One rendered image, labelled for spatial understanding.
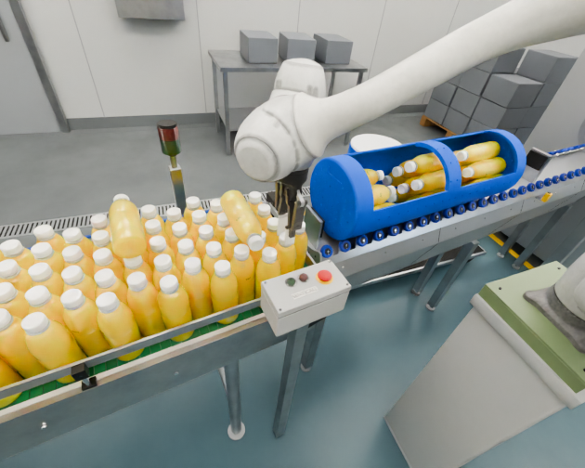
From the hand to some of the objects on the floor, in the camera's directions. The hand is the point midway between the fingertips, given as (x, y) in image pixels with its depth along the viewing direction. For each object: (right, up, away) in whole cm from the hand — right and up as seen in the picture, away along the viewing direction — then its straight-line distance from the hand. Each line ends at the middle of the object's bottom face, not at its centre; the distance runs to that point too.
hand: (286, 230), depth 84 cm
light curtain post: (+147, -57, +128) cm, 203 cm away
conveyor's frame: (-76, -93, +56) cm, 133 cm away
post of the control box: (-5, -95, +63) cm, 115 cm away
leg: (+90, -43, +136) cm, 169 cm away
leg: (+183, -28, +167) cm, 249 cm away
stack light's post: (-50, -60, +98) cm, 125 cm away
